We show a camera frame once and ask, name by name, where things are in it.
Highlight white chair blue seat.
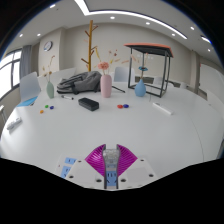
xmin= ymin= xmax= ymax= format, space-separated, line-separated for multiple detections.
xmin=16 ymin=71 xmax=42 ymax=108

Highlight ceiling lights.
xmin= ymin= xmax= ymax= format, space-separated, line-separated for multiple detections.
xmin=18 ymin=0 xmax=214 ymax=51

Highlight black-frame side table orange top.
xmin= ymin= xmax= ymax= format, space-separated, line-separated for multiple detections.
xmin=124 ymin=42 xmax=174 ymax=98

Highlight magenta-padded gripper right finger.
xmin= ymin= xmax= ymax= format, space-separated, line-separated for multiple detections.
xmin=116 ymin=144 xmax=158 ymax=190

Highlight green vase with dried flowers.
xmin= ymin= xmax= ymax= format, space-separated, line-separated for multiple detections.
xmin=42 ymin=54 xmax=56 ymax=100

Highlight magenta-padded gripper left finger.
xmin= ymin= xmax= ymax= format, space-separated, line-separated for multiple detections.
xmin=64 ymin=144 xmax=107 ymax=190

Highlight white power strip blue sockets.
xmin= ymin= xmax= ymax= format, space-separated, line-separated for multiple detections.
xmin=54 ymin=153 xmax=118 ymax=188

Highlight white wall whiteboard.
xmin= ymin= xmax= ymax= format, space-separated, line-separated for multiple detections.
xmin=199 ymin=63 xmax=224 ymax=101

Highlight window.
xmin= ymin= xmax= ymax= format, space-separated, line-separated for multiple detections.
xmin=0 ymin=49 xmax=23 ymax=99

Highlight wooden tree-shaped coat rack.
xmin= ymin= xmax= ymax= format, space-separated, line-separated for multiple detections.
xmin=80 ymin=19 xmax=99 ymax=73

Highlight pink vase with dried flowers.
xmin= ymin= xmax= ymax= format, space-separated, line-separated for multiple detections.
xmin=96 ymin=49 xmax=121 ymax=99

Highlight round wall clock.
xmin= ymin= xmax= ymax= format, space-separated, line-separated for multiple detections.
xmin=43 ymin=40 xmax=54 ymax=52

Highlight blue vase with flower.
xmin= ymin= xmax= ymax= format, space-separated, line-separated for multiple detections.
xmin=134 ymin=53 xmax=149 ymax=98

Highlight grey curtain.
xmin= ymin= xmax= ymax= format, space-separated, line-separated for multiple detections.
xmin=19 ymin=44 xmax=33 ymax=79

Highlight grey backpack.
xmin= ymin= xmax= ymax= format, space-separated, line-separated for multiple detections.
xmin=56 ymin=70 xmax=103 ymax=95

